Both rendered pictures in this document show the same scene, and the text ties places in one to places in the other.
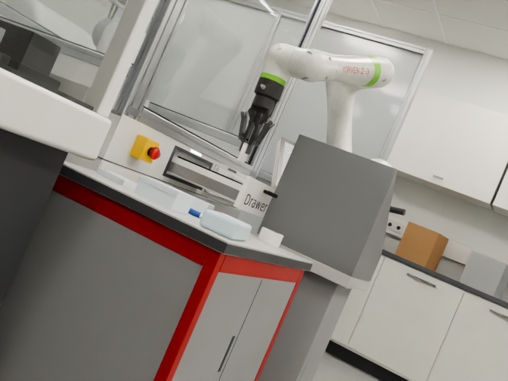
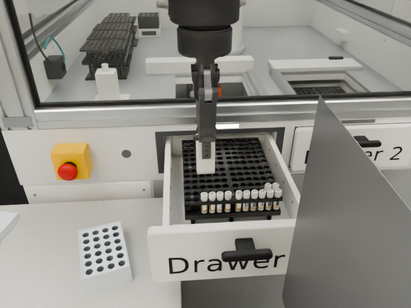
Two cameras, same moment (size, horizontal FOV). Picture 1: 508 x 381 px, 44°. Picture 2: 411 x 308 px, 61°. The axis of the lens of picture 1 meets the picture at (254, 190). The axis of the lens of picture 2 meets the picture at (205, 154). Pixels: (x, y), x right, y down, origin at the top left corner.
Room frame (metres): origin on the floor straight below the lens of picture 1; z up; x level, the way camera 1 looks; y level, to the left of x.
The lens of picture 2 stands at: (1.93, -0.34, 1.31)
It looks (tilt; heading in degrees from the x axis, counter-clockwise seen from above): 32 degrees down; 61
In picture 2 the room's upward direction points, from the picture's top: straight up
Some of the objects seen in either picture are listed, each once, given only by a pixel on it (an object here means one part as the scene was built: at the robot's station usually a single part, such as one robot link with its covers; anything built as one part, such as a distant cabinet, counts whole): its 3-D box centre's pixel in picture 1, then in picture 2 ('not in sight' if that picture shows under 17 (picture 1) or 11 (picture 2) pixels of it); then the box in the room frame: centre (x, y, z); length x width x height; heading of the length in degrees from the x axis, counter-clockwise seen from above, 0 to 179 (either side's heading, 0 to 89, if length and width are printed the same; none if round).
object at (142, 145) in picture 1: (145, 149); (71, 162); (1.99, 0.36, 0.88); 0.07 x 0.05 x 0.07; 155
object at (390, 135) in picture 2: (227, 185); (353, 147); (2.58, 0.10, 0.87); 0.29 x 0.02 x 0.11; 155
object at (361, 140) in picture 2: not in sight; (361, 141); (2.57, 0.08, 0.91); 0.07 x 0.04 x 0.01; 155
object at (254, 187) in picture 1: (258, 199); (241, 250); (2.17, -0.03, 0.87); 0.29 x 0.02 x 0.11; 155
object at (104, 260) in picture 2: (192, 202); (104, 253); (1.99, 0.16, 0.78); 0.12 x 0.08 x 0.04; 80
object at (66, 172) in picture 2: (153, 153); (68, 170); (1.97, 0.33, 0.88); 0.04 x 0.03 x 0.04; 155
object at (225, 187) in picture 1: (209, 180); (225, 177); (2.26, 0.16, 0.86); 0.40 x 0.26 x 0.06; 65
